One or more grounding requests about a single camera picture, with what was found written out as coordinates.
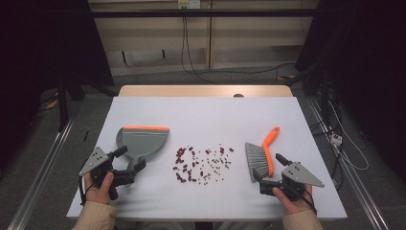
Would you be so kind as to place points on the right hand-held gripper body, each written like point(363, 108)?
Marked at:
point(300, 175)

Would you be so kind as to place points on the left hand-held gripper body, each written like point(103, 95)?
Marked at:
point(95, 159)

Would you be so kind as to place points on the orange brush with grey bristles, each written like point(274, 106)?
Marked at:
point(257, 158)

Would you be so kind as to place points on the grey dustpan with orange edge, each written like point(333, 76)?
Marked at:
point(143, 142)

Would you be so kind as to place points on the scatter of red beans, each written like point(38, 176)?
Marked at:
point(185, 167)

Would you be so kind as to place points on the person's right hand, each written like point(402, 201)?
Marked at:
point(298, 206)

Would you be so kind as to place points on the person's left hand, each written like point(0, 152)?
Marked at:
point(97, 195)

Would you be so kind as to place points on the white power adapter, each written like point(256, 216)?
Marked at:
point(336, 139)

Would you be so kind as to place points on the black metal stand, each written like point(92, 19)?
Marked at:
point(63, 105)
point(325, 99)

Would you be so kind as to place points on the white table mat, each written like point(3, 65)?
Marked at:
point(207, 118)

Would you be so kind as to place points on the dark table grommet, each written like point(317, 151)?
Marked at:
point(238, 95)

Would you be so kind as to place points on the wooden table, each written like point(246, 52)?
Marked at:
point(191, 91)

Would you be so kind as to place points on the black curtain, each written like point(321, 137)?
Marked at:
point(367, 48)
point(44, 48)

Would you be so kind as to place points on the black horizontal bar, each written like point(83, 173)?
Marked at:
point(204, 13)

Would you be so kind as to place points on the metal floor rail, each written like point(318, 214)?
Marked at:
point(357, 179)
point(41, 172)

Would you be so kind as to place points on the white wall socket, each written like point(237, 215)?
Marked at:
point(189, 4)

